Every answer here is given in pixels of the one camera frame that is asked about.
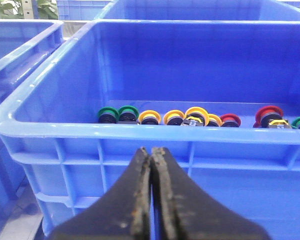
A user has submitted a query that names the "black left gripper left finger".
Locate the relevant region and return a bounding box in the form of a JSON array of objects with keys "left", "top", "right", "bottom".
[{"left": 49, "top": 147, "right": 151, "bottom": 240}]

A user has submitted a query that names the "yellow push button small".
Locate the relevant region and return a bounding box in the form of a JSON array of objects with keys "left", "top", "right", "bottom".
[{"left": 207, "top": 113, "right": 222, "bottom": 127}]

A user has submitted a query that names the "yellow push button large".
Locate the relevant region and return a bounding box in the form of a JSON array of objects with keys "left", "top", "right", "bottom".
[{"left": 182, "top": 106, "right": 210, "bottom": 127}]

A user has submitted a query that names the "blue crate behind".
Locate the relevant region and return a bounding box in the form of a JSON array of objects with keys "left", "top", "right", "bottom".
[{"left": 55, "top": 0, "right": 300, "bottom": 22}]

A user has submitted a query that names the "red push button large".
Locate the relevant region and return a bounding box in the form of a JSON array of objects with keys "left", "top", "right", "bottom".
[{"left": 253, "top": 105, "right": 292, "bottom": 129}]

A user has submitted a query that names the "green plant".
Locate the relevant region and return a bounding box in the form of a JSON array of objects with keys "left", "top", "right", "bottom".
[{"left": 0, "top": 0, "right": 59, "bottom": 20}]

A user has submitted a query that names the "red push button small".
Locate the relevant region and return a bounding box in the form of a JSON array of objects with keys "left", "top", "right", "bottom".
[{"left": 220, "top": 113, "right": 241, "bottom": 128}]

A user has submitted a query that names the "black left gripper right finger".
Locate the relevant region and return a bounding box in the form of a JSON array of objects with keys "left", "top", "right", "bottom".
[{"left": 151, "top": 147, "right": 271, "bottom": 240}]

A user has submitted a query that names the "blue plastic target crate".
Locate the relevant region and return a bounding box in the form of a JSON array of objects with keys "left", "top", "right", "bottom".
[{"left": 0, "top": 19, "right": 64, "bottom": 219}]

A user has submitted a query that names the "blue plastic source crate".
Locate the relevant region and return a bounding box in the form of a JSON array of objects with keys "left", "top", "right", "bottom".
[{"left": 0, "top": 19, "right": 300, "bottom": 240}]

